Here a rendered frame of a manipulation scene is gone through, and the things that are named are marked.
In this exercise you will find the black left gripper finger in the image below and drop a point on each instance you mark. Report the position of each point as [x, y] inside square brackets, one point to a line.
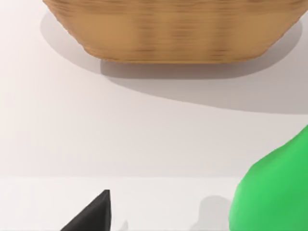
[96, 214]

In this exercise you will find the green rounded object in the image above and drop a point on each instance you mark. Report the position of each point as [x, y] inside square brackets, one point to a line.
[272, 187]

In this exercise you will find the woven wooden basket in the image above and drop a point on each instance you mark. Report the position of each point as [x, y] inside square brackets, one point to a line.
[173, 29]

